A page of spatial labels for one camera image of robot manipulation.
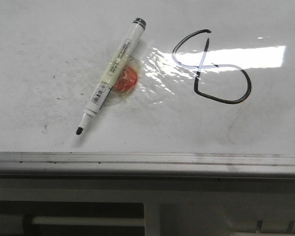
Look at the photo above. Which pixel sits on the white base structure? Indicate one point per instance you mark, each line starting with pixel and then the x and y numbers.
pixel 204 207

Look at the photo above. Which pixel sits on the aluminium whiteboard frame rail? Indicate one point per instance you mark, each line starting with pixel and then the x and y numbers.
pixel 122 164

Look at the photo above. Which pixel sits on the white horizontal rod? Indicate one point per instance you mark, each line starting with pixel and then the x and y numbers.
pixel 88 221

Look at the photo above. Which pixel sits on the white whiteboard marker pen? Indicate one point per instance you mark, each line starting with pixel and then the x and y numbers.
pixel 112 73

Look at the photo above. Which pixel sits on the white whiteboard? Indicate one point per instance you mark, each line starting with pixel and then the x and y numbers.
pixel 217 76

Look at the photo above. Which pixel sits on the red pad taped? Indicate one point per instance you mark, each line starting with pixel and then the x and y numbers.
pixel 128 78

